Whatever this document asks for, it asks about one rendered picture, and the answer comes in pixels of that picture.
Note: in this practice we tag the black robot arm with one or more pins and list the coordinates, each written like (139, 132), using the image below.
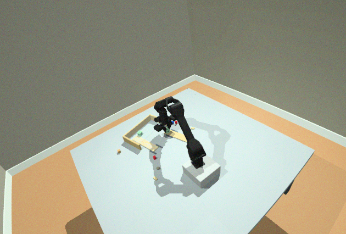
(195, 149)

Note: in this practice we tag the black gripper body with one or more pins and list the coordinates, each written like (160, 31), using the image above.
(164, 121)

